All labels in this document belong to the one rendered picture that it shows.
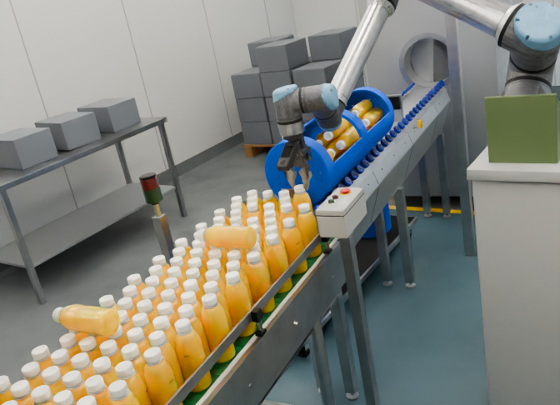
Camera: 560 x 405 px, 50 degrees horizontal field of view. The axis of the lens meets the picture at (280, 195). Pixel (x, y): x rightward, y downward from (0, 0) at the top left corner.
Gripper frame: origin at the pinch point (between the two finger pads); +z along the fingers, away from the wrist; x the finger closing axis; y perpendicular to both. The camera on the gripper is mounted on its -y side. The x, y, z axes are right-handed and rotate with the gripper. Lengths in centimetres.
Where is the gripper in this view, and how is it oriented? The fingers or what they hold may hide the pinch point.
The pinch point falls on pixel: (299, 187)
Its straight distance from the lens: 217.6
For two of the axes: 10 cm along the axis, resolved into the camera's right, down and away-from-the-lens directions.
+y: 4.5, -3.9, 8.1
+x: -8.8, -0.1, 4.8
